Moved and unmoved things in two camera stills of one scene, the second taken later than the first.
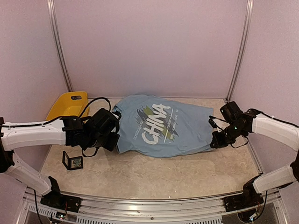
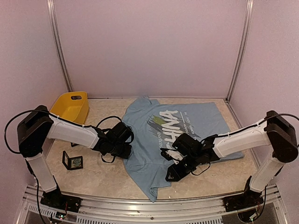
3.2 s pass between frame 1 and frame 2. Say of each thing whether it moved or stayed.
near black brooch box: stayed
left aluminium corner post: stayed
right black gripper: moved
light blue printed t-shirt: moved
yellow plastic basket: stayed
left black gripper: moved
